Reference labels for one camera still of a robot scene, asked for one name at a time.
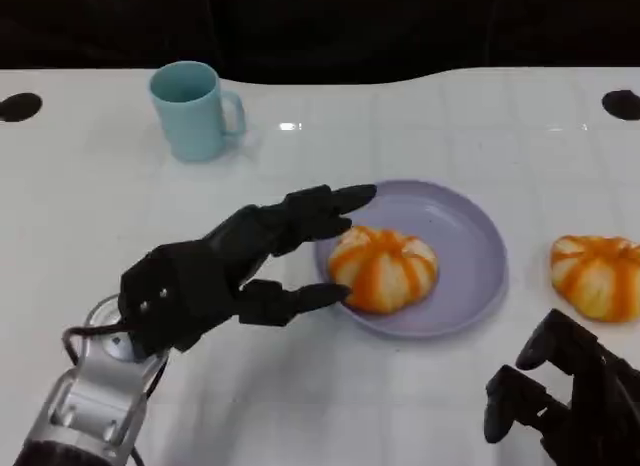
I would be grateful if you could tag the lilac plate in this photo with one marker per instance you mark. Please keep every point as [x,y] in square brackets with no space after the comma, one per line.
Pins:
[450,226]

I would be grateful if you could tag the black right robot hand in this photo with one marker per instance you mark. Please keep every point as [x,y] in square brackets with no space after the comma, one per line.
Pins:
[595,391]

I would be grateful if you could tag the black table grommet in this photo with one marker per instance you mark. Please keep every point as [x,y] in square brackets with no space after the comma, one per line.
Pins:
[622,104]
[20,107]

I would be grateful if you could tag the orange and white bread roll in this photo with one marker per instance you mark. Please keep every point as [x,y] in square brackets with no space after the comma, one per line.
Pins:
[600,276]
[385,271]

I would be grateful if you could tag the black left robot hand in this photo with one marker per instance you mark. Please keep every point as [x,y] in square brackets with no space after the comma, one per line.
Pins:
[185,286]

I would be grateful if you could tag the pale green mug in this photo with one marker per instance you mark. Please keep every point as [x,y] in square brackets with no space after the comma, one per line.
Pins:
[190,116]

